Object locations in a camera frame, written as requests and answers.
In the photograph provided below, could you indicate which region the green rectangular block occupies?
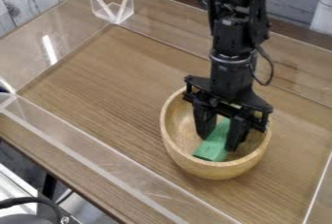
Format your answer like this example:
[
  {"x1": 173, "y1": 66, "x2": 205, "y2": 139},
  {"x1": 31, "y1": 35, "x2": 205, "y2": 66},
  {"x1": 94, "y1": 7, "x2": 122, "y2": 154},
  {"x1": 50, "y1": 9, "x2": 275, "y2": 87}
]
[{"x1": 192, "y1": 118, "x2": 229, "y2": 162}]

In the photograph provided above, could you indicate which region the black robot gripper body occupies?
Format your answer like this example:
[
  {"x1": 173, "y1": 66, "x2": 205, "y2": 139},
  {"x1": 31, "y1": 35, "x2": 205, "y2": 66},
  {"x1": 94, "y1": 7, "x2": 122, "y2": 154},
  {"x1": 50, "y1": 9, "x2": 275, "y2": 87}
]
[{"x1": 184, "y1": 51, "x2": 272, "y2": 132}]

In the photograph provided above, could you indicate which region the black table leg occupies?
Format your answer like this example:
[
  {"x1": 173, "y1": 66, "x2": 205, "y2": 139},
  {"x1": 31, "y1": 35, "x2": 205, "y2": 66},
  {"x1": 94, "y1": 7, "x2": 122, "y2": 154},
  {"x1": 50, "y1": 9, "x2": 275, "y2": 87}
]
[{"x1": 42, "y1": 174, "x2": 58, "y2": 199}]

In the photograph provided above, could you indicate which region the black metal bracket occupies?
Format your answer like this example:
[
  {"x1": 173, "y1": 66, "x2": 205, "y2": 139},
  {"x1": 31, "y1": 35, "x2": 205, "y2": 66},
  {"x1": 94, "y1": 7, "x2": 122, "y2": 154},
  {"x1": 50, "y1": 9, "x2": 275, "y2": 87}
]
[{"x1": 37, "y1": 199, "x2": 82, "y2": 224}]

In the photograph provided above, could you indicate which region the black cable bottom left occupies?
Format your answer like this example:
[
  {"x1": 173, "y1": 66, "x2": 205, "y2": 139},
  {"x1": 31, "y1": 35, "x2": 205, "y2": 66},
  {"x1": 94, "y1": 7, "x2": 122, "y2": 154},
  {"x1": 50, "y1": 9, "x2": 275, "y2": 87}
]
[{"x1": 0, "y1": 196, "x2": 63, "y2": 224}]

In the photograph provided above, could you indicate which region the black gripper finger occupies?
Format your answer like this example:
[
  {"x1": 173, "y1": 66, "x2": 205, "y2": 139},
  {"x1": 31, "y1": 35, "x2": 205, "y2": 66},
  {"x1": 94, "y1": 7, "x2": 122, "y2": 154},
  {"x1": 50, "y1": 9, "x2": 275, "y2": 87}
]
[
  {"x1": 227, "y1": 115, "x2": 252, "y2": 152},
  {"x1": 193, "y1": 100, "x2": 217, "y2": 140}
]

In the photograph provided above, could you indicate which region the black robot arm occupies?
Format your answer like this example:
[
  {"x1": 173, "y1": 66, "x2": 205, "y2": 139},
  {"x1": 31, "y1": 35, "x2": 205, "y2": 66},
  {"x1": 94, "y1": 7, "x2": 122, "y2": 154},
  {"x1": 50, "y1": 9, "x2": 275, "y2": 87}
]
[{"x1": 185, "y1": 0, "x2": 272, "y2": 151}]

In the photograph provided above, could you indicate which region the brown wooden bowl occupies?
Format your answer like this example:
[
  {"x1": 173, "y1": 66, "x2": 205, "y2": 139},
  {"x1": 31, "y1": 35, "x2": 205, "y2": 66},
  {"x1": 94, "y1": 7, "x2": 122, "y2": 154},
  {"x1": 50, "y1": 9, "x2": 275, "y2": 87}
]
[{"x1": 160, "y1": 87, "x2": 271, "y2": 180}]

